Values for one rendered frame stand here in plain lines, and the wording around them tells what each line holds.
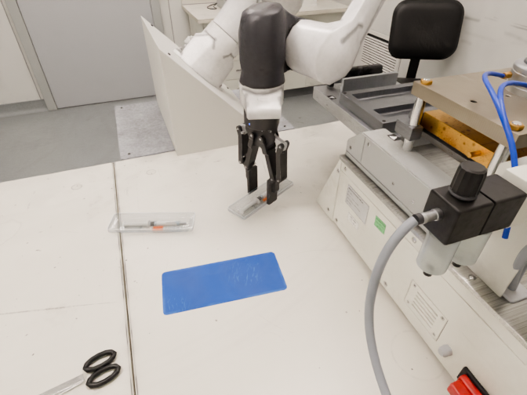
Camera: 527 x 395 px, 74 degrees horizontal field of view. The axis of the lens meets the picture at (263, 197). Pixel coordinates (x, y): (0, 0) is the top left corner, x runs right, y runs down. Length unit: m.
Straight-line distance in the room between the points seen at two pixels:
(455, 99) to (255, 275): 0.45
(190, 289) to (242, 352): 0.16
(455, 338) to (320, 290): 0.23
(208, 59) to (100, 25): 2.40
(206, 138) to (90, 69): 2.55
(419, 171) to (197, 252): 0.45
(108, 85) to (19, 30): 0.72
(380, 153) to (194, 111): 0.58
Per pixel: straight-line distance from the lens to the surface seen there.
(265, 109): 0.65
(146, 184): 0.98
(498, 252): 0.51
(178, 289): 0.70
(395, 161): 0.59
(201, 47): 1.12
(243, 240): 0.77
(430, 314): 0.62
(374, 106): 0.79
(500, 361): 0.56
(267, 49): 0.66
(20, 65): 3.61
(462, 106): 0.53
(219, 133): 1.07
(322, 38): 0.67
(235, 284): 0.69
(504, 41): 2.47
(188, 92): 1.00
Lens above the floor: 1.29
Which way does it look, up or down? 38 degrees down
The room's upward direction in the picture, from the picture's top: straight up
